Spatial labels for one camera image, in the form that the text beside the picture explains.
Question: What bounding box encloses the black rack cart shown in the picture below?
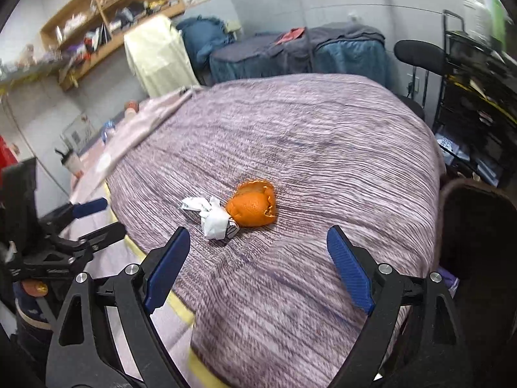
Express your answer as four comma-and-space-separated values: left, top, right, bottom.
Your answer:
432, 9, 517, 189

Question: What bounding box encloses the green bottle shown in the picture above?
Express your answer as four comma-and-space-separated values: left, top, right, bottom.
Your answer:
491, 0, 510, 45

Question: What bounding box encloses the black round stool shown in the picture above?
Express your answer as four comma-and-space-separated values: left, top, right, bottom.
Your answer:
394, 39, 447, 120

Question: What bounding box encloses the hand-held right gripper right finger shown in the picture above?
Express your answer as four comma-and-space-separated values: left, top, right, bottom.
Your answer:
326, 225, 473, 388

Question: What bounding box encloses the cup with straw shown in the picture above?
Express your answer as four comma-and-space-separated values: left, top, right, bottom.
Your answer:
54, 148, 85, 178

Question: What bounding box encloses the orange peel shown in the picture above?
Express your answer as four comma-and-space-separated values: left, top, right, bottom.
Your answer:
225, 180, 279, 228

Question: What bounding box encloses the pink blanket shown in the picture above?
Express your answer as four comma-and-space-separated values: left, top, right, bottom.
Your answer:
69, 87, 198, 207

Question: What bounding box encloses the red cloth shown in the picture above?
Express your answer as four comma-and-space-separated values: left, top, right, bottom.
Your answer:
276, 27, 305, 45

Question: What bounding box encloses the pale yellow sheet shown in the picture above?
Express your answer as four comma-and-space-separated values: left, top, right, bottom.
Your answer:
103, 182, 227, 388

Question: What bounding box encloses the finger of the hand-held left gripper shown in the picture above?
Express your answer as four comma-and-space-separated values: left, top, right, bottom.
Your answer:
40, 197, 109, 231
54, 221, 127, 253

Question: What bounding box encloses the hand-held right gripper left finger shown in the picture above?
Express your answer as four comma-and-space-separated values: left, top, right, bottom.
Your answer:
45, 226, 191, 388

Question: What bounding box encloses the black chair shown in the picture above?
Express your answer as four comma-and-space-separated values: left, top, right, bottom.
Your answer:
438, 178, 517, 388

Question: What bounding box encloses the grey blanket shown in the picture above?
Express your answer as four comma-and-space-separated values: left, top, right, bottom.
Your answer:
210, 24, 386, 75

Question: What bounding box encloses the pale yellow hanging cloth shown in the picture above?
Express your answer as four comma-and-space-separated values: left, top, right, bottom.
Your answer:
123, 14, 200, 98

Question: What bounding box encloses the blue cloth pile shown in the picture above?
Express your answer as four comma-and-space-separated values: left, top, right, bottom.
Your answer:
175, 15, 237, 77

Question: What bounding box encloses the clear plastic container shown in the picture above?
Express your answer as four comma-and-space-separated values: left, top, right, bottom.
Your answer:
60, 113, 98, 148

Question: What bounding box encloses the massage bed with blue skirt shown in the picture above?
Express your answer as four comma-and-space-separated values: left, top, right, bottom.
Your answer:
209, 24, 390, 90

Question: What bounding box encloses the white tissue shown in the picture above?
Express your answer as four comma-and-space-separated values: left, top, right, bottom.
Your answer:
180, 196, 241, 242

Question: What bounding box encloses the red box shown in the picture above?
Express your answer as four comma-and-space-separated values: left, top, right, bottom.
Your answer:
0, 135, 21, 168

